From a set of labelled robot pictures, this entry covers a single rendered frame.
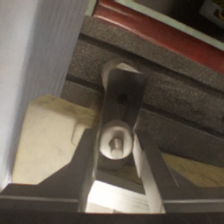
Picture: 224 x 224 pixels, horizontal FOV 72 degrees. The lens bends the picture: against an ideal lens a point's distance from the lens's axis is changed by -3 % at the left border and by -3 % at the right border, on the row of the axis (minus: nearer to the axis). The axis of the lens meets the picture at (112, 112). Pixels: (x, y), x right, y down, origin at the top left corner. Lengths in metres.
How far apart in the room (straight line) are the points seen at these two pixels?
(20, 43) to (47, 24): 0.08
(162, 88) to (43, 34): 0.32
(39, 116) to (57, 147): 0.05
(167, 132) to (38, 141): 0.33
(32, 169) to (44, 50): 0.28
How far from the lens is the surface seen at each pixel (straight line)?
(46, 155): 0.26
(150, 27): 0.44
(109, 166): 0.20
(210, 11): 1.30
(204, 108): 0.48
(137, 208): 0.22
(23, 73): 0.46
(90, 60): 0.40
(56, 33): 0.43
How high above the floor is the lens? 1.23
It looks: 73 degrees down
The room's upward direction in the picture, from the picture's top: 179 degrees counter-clockwise
